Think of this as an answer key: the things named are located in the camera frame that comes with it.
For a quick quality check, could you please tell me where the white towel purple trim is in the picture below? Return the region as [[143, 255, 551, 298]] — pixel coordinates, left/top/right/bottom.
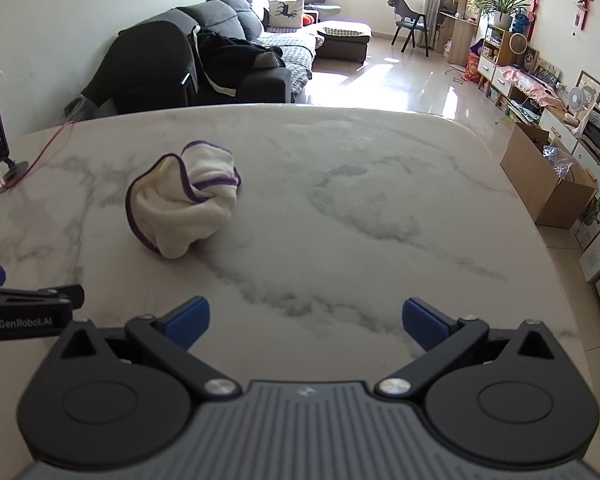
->
[[124, 140, 242, 259]]

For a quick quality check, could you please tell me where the open cardboard box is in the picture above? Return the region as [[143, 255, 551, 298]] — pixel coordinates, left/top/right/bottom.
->
[[501, 124, 597, 230]]

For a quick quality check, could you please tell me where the white tv cabinet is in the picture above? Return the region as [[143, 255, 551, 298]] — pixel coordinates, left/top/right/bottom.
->
[[477, 56, 600, 188]]

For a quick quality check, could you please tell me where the small white desk fan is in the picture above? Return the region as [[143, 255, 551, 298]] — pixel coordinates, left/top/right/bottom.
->
[[565, 86, 595, 127]]

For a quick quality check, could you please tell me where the dark grey sofa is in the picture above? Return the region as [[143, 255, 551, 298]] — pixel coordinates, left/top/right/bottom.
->
[[147, 0, 320, 105]]

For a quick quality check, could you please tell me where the dark wooden chair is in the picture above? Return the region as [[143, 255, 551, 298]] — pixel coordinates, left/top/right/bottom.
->
[[387, 0, 429, 56]]

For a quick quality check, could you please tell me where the grey ottoman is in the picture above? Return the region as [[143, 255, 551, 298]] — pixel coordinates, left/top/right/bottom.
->
[[316, 21, 372, 65]]

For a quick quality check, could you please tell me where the white deer cushion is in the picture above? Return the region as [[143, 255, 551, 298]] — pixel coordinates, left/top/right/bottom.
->
[[268, 0, 304, 29]]

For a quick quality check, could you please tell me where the green potted plant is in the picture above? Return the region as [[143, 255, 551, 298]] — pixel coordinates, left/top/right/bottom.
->
[[472, 0, 531, 29]]

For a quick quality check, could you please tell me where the red cable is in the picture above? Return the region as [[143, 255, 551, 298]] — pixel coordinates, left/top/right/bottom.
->
[[2, 119, 78, 191]]

